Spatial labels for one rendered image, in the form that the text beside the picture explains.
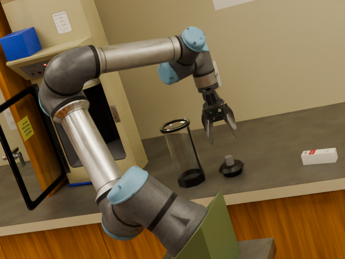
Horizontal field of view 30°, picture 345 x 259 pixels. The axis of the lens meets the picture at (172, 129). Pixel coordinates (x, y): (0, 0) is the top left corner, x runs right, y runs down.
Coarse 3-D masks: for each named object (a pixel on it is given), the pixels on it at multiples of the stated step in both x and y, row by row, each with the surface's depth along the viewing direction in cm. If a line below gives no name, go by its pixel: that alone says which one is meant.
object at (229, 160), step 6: (228, 156) 224; (228, 162) 224; (234, 162) 226; (240, 162) 224; (222, 168) 224; (228, 168) 222; (234, 168) 222; (240, 168) 222; (228, 174) 223; (234, 174) 223
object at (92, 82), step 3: (99, 78) 251; (87, 81) 249; (90, 81) 249; (93, 81) 249; (96, 81) 249; (99, 81) 250; (84, 84) 248; (87, 84) 248; (90, 84) 249; (93, 84) 249; (96, 84) 249; (84, 87) 248; (87, 87) 248
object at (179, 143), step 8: (176, 120) 228; (184, 120) 225; (160, 128) 223; (168, 128) 228; (176, 128) 219; (184, 128) 221; (168, 136) 221; (176, 136) 220; (184, 136) 221; (168, 144) 223; (176, 144) 221; (184, 144) 222; (192, 144) 224; (176, 152) 223; (184, 152) 222; (192, 152) 224; (176, 160) 224; (184, 160) 223; (192, 160) 224; (176, 168) 226; (184, 168) 224; (192, 168) 224; (184, 176) 225; (192, 176) 225
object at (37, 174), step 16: (32, 96) 249; (16, 112) 238; (32, 112) 247; (16, 128) 236; (32, 128) 246; (16, 144) 235; (32, 144) 244; (48, 144) 254; (16, 160) 233; (32, 160) 242; (48, 160) 252; (32, 176) 240; (48, 176) 250; (32, 192) 239
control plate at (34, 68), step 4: (48, 60) 236; (32, 64) 238; (36, 64) 238; (40, 64) 238; (20, 68) 241; (24, 68) 241; (28, 68) 241; (32, 68) 241; (36, 68) 241; (40, 68) 241; (44, 68) 241; (28, 72) 244; (32, 72) 244; (36, 72) 244; (44, 72) 244; (32, 76) 246; (36, 76) 246
